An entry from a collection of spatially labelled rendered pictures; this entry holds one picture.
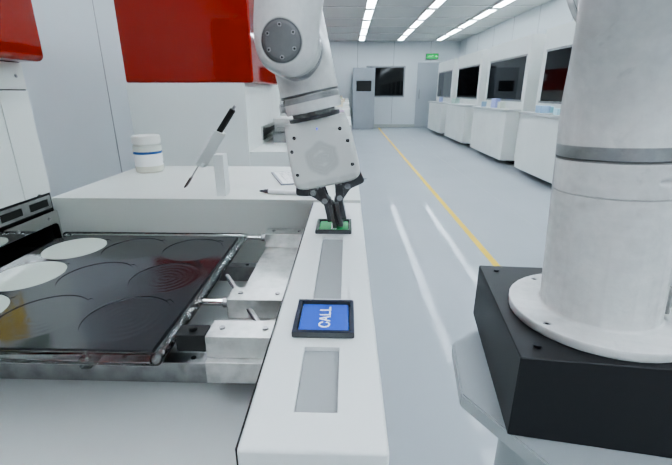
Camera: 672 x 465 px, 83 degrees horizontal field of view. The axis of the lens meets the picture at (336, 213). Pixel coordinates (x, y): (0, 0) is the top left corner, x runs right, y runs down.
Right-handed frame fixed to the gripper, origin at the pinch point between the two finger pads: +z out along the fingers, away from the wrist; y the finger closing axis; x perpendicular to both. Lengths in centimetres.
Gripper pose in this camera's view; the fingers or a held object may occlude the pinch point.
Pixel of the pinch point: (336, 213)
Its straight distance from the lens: 60.5
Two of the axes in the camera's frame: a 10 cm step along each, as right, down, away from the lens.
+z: 2.1, 9.3, 2.9
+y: 9.8, -1.9, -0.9
